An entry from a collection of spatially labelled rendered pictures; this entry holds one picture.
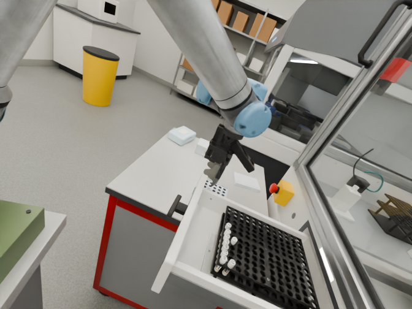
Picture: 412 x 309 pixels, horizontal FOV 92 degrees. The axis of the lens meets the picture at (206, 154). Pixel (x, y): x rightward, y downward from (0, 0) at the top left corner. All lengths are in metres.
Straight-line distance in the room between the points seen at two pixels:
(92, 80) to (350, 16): 2.61
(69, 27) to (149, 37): 1.88
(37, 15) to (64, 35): 3.57
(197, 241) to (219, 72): 0.39
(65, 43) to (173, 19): 3.72
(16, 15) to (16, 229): 0.37
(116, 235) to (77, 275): 0.56
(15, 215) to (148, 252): 0.46
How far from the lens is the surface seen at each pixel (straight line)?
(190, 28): 0.32
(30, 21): 0.46
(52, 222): 0.63
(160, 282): 0.44
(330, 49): 1.20
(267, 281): 0.49
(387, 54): 0.83
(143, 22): 5.39
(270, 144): 1.25
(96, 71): 2.93
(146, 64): 5.34
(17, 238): 0.53
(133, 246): 0.87
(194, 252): 0.52
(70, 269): 1.42
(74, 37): 3.89
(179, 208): 0.48
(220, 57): 0.34
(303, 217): 0.71
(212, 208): 0.62
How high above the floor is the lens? 1.25
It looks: 28 degrees down
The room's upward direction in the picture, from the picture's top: 24 degrees clockwise
